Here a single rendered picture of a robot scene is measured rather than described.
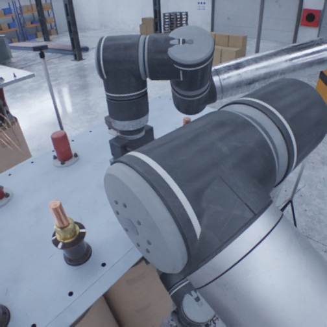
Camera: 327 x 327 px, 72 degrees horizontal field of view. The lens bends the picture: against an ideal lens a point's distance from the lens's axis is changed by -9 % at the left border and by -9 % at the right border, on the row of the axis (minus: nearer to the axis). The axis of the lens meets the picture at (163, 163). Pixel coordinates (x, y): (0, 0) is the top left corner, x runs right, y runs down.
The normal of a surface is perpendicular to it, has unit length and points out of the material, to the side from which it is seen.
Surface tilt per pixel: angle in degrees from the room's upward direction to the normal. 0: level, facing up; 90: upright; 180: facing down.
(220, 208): 30
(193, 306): 12
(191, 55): 47
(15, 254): 0
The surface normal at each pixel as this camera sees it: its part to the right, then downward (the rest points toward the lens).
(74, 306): 0.11, -0.73
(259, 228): 0.14, -0.52
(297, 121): 0.40, -0.25
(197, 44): -0.11, -0.22
